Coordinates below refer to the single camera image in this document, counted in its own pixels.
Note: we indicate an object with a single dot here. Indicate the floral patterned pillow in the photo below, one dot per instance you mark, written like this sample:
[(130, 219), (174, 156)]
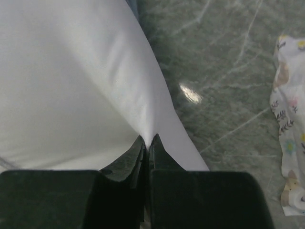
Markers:
[(287, 101)]

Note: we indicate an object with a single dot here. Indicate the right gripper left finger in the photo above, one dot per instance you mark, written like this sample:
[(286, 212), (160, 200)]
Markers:
[(110, 198)]

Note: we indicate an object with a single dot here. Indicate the white pillow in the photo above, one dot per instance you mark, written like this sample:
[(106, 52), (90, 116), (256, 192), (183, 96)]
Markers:
[(78, 84)]

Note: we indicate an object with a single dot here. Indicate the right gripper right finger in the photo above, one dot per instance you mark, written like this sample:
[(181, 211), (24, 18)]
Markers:
[(181, 199)]

